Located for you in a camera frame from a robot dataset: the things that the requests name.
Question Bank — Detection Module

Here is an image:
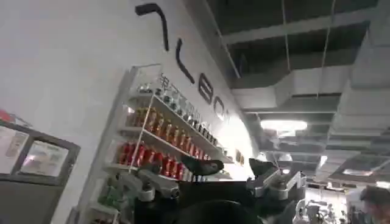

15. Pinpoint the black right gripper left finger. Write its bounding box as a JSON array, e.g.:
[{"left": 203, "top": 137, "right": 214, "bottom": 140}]
[{"left": 120, "top": 155, "right": 225, "bottom": 203}]

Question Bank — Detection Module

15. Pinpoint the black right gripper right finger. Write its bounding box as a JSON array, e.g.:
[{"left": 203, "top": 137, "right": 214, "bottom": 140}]
[{"left": 246, "top": 158, "right": 307, "bottom": 201}]

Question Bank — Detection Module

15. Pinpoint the white shelf with goods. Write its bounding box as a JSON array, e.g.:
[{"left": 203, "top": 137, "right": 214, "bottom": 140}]
[{"left": 77, "top": 63, "right": 234, "bottom": 224}]

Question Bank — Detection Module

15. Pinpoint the grey framed glass door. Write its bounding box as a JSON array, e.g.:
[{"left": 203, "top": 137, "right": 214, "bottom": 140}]
[{"left": 0, "top": 120, "right": 82, "bottom": 224}]

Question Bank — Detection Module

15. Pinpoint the white ceiling duct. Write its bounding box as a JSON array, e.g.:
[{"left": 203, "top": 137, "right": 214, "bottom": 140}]
[{"left": 231, "top": 65, "right": 351, "bottom": 113}]

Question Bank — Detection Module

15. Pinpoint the black wall lettering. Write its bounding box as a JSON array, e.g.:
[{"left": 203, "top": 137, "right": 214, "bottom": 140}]
[{"left": 135, "top": 2, "right": 229, "bottom": 121}]

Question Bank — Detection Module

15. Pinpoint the person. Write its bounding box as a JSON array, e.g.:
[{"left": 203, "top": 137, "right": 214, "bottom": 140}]
[{"left": 359, "top": 185, "right": 390, "bottom": 224}]

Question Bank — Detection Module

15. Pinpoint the ceiling light panel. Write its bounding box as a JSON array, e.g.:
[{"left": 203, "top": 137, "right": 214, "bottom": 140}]
[{"left": 260, "top": 119, "right": 308, "bottom": 133}]

